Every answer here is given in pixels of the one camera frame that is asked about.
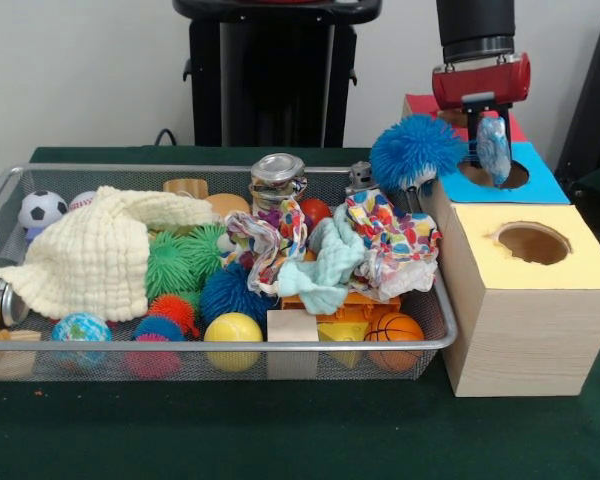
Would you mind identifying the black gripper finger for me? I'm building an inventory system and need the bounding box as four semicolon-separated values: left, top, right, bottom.
498;102;513;167
465;106;483;147

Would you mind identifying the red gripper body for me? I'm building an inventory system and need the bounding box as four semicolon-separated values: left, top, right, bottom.
431;51;533;111

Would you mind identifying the clear plastic bottle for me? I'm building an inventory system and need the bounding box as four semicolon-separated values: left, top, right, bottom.
474;116;512;190

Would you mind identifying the blue spiky ball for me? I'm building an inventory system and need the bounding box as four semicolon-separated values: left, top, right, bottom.
368;113;468;197
199;262;281;326

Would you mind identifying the colourful spotted cloth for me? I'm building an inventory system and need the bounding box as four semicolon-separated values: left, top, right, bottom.
345;192;443;302

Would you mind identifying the light teal cloth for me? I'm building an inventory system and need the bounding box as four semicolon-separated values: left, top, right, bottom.
278;217;367;316

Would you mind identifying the crushed silver metal can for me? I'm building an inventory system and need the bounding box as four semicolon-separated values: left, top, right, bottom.
248;152;309;211

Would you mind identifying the cream knitted cloth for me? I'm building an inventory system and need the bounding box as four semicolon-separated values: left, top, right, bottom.
0;185;222;323

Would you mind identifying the globe print ball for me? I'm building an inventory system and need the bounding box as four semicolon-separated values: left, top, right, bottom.
49;312;114;370

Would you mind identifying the wooden box with three holes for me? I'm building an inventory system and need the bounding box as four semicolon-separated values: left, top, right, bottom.
393;92;600;399

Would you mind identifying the shallow clear mesh bin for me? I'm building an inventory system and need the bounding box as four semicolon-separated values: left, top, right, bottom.
0;163;460;384

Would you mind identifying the black stand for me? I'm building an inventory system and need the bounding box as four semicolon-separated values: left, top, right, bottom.
553;8;600;184

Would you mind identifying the yellow ball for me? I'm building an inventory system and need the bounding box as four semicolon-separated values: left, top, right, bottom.
203;312;265;372

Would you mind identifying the black and white soccer ball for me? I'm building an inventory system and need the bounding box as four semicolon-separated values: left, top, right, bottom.
18;189;69;230

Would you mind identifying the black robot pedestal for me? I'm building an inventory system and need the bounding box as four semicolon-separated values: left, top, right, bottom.
172;0;384;149

